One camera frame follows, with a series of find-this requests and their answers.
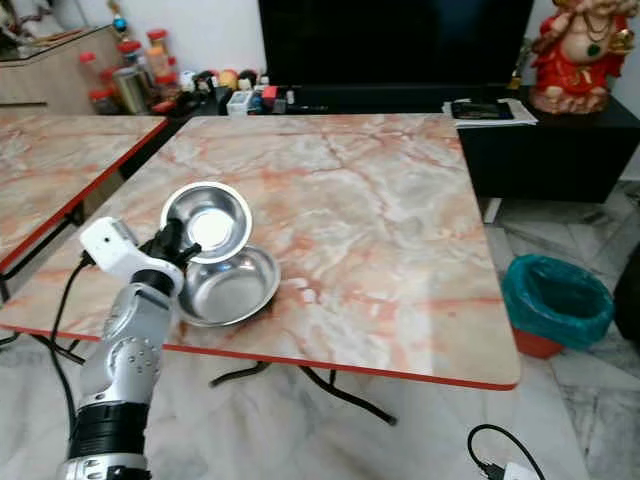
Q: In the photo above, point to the light wooden cabinet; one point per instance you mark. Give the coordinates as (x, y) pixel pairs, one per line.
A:
(50, 80)

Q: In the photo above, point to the teal bag lined bin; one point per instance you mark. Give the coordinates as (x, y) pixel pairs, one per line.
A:
(555, 300)

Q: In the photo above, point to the metal canister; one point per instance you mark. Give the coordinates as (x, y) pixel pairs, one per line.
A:
(130, 90)

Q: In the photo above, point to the black flat television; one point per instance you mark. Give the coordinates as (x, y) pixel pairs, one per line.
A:
(390, 40)

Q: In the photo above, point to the flat black book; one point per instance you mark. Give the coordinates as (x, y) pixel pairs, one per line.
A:
(482, 109)

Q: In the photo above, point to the shiny steel bowl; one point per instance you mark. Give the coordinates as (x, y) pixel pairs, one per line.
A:
(215, 222)
(240, 292)

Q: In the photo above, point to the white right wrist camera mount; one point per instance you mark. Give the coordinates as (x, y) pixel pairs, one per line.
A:
(518, 472)

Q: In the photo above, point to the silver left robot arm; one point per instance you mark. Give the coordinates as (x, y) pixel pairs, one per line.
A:
(120, 370)

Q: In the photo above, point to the red lid plastic jar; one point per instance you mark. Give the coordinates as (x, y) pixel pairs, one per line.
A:
(159, 55)
(129, 52)
(88, 70)

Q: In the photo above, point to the marble print folding table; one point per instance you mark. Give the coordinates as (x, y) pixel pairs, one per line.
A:
(380, 240)
(60, 170)

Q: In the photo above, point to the red seated figure statue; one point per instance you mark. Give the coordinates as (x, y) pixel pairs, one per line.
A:
(580, 65)

